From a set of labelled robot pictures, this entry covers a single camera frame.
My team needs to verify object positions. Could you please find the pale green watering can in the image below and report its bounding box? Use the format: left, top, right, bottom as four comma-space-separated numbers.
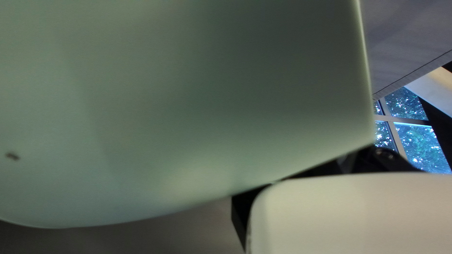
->
0, 0, 375, 229

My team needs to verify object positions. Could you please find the window with grey frame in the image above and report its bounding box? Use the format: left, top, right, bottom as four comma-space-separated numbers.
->
374, 86, 452, 175

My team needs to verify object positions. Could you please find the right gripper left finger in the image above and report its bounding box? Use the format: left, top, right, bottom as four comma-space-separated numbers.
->
231, 160, 354, 252

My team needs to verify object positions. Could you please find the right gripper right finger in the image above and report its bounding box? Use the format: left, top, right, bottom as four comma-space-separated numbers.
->
353, 145, 421, 173

